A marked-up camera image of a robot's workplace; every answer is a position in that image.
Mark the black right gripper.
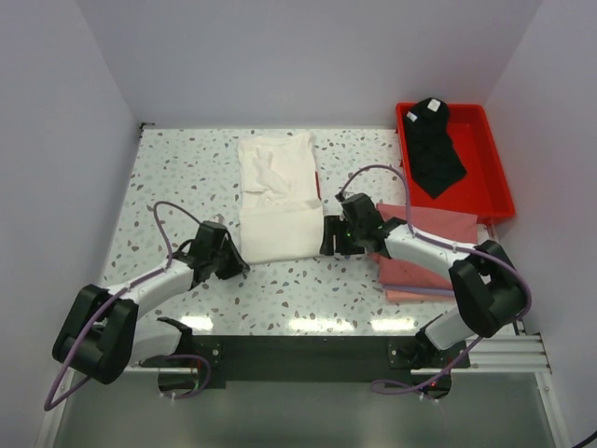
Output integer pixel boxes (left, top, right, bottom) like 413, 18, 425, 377
319, 215, 364, 256

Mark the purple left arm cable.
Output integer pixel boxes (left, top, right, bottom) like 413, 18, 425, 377
43, 201, 214, 412

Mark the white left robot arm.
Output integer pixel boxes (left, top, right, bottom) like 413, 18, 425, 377
52, 221, 249, 385

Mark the black t-shirt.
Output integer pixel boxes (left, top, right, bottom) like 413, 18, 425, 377
403, 97, 467, 200

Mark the red plastic tray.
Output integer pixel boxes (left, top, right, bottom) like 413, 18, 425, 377
396, 103, 516, 225

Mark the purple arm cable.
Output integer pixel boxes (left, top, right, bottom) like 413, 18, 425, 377
336, 163, 533, 398
43, 201, 214, 412

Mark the folded salmon t-shirt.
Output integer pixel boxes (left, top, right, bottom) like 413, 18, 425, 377
385, 289, 454, 303

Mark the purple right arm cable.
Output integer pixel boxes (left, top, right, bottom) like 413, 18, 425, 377
336, 163, 533, 398

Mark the folded pink t-shirt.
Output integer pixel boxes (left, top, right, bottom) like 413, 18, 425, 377
368, 203, 479, 288

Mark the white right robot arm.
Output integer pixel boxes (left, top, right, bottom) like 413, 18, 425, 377
336, 193, 532, 367

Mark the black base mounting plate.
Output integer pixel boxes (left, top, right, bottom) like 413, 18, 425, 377
142, 335, 470, 390

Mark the folded lilac t-shirt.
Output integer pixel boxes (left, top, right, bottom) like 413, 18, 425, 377
383, 285, 454, 297

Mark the white Coca-Cola t-shirt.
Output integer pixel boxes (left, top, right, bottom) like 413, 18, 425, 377
238, 133, 324, 265

